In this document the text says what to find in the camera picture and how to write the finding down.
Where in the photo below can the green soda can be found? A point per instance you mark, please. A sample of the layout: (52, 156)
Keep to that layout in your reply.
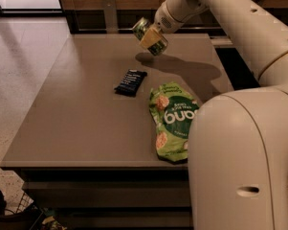
(150, 37)

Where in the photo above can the left metal bracket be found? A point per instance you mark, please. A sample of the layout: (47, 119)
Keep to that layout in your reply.
(110, 16)

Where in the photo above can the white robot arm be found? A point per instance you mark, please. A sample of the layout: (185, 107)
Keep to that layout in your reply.
(238, 141)

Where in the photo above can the green rice chips bag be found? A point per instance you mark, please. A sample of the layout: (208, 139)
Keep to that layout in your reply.
(172, 108)

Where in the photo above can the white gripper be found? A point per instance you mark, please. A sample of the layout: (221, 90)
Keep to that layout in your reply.
(165, 20)

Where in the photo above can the grey cabinet drawers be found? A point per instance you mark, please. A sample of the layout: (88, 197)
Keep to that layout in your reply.
(135, 199)

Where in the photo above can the dark basket with clutter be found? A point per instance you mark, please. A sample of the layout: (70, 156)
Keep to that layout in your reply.
(29, 219)

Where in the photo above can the dark blue snack bar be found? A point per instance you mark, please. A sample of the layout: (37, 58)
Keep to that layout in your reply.
(131, 82)

